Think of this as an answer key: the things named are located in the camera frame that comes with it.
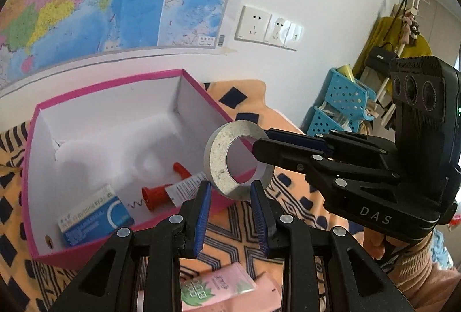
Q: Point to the white printed paper tag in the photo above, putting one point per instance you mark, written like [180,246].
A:
[183,189]

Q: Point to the orange patterned blanket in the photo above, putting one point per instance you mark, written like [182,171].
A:
[237,243]

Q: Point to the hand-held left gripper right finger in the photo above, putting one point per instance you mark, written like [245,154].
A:
[259,211]

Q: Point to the small yellow object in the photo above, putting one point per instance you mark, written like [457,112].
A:
[346,72]

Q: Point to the white tape roll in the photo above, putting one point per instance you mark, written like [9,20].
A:
[216,160]

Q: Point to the person's right forearm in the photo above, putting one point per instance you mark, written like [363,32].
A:
[425,279]

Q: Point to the pink tube with green print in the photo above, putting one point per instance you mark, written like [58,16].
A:
[216,286]

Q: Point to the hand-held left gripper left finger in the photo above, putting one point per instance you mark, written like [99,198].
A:
[203,211]

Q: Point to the yellow garment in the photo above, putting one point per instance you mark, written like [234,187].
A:
[381,31]

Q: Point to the dark blue medicine box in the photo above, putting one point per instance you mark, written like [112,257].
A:
[93,218]

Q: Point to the black handbag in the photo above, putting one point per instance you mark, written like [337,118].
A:
[378,59]

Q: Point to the red plastic tool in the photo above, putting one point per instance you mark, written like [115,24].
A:
[155,195]

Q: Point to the blue plastic basket rack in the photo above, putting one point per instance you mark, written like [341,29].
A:
[342,95]

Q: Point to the white wall socket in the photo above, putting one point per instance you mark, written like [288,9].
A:
[275,30]
[252,23]
[293,36]

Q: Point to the white coat rack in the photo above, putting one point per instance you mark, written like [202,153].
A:
[383,85]

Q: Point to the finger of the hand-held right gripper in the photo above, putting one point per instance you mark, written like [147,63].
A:
[295,139]
[288,155]

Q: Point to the pink cardboard box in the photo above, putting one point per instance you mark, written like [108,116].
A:
[108,139]

